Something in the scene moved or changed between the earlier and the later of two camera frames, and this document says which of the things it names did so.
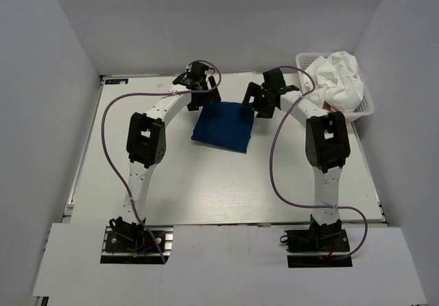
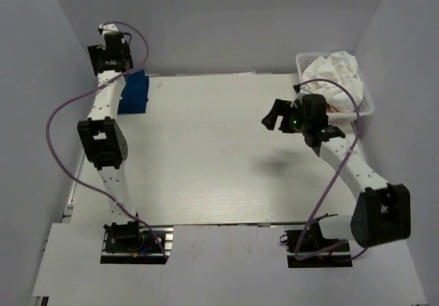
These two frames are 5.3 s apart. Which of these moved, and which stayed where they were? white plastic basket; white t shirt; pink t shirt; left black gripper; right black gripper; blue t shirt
Moved: left black gripper; blue t shirt; right black gripper
Stayed: white t shirt; white plastic basket; pink t shirt
